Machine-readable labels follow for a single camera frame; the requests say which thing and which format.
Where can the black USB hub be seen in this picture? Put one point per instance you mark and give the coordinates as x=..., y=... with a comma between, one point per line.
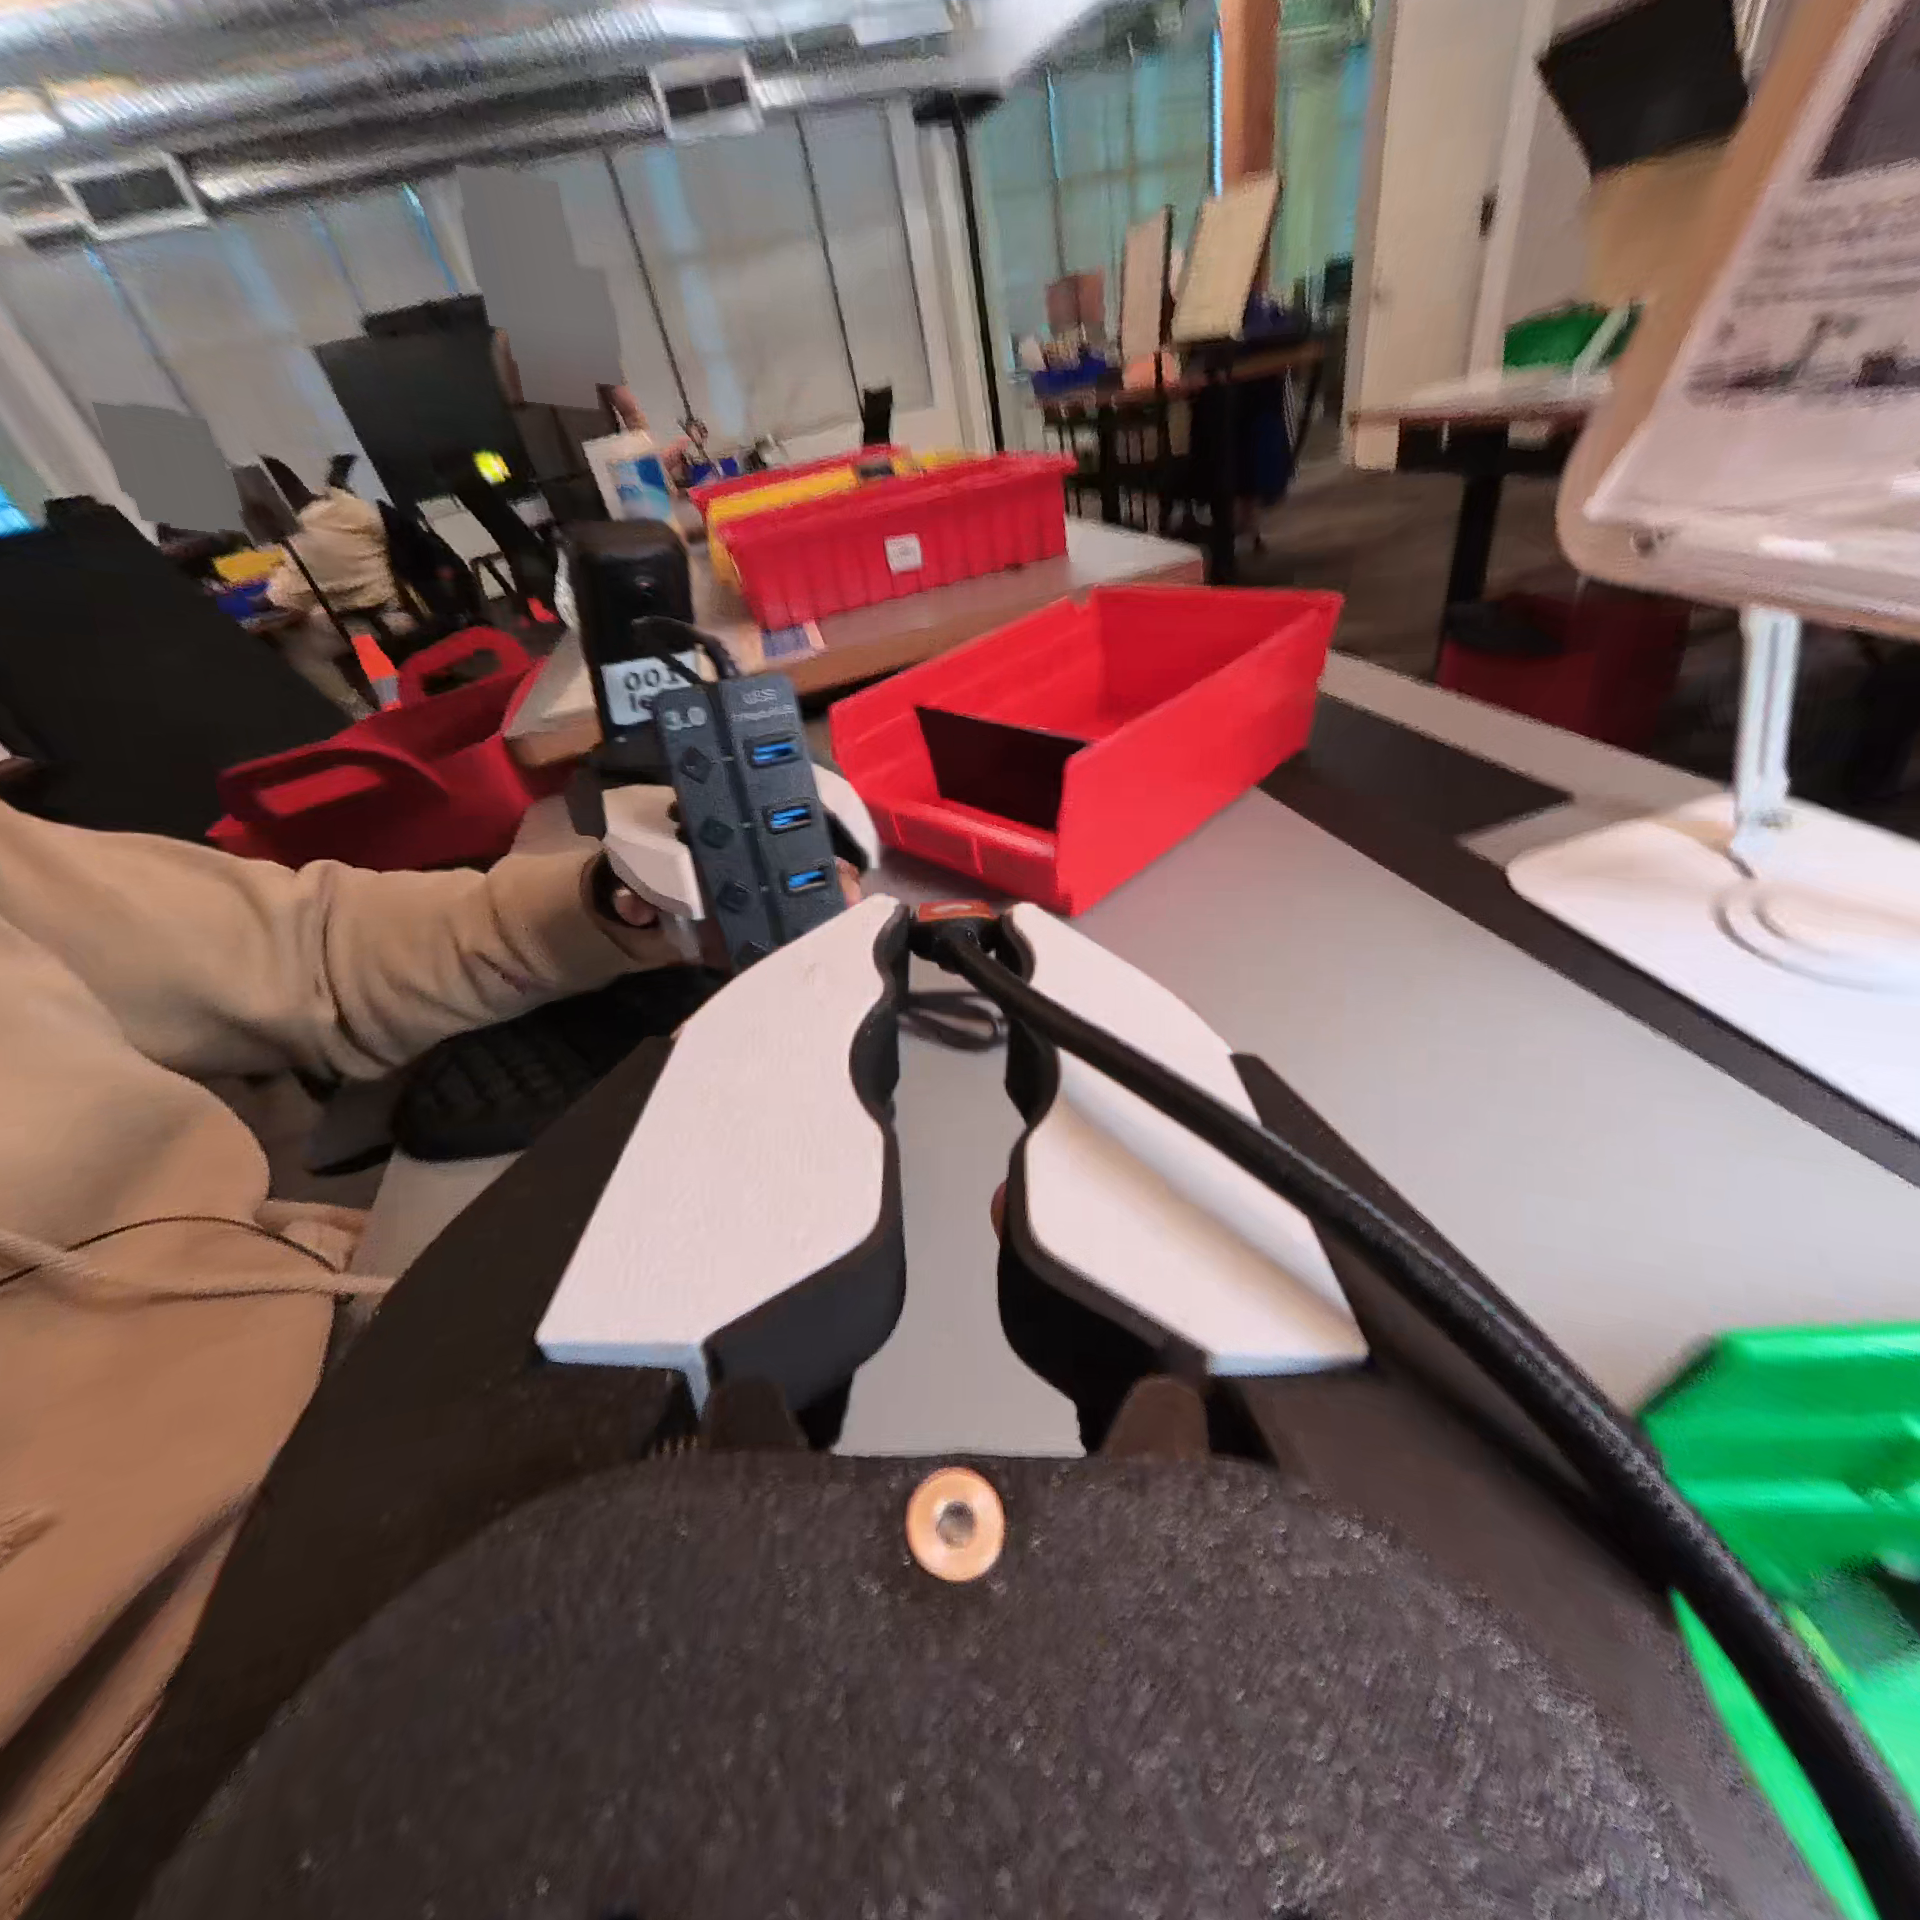
x=735, y=839
x=715, y=648

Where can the black panel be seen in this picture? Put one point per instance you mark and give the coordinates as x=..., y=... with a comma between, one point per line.
x=1642, y=76

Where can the red tote bag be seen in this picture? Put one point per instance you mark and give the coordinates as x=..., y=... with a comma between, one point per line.
x=376, y=764

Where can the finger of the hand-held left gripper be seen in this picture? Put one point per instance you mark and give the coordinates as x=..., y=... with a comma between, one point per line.
x=848, y=825
x=652, y=855

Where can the black office chair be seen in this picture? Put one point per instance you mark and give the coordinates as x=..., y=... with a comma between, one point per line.
x=136, y=675

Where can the silver ventilation duct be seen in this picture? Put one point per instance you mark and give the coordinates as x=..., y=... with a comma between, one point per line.
x=450, y=60

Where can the person's left hand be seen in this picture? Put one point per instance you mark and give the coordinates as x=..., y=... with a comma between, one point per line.
x=646, y=932

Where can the long wooden table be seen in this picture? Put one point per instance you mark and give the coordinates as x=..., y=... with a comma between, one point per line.
x=974, y=616

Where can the black floor lamp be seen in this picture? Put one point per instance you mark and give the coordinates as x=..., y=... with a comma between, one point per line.
x=974, y=269

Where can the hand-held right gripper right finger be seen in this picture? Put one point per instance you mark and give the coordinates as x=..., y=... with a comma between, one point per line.
x=1170, y=1243

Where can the person's left forearm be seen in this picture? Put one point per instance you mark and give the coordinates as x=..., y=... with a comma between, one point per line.
x=299, y=944

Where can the black bin divider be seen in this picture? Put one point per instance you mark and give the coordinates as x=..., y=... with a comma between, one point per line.
x=998, y=764

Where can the red crate on far table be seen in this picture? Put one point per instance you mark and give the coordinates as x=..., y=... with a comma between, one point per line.
x=902, y=540

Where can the green plastic bin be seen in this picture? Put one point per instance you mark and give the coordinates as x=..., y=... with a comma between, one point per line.
x=1800, y=1453

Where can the black monitor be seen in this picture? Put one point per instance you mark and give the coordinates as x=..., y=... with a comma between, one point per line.
x=422, y=404

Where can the paper sheet board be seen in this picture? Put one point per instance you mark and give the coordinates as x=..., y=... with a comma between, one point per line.
x=1145, y=284
x=1228, y=259

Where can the wipes canister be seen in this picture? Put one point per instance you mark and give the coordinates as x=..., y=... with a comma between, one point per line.
x=633, y=481

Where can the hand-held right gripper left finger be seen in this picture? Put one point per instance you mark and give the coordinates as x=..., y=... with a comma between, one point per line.
x=720, y=1201

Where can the small green basket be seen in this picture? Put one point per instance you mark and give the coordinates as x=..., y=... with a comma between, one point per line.
x=1569, y=338

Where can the red plastic bin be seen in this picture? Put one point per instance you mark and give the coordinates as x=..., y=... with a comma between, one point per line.
x=1170, y=779

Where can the instruction sheet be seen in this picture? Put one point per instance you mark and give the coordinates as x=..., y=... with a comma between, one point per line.
x=1816, y=269

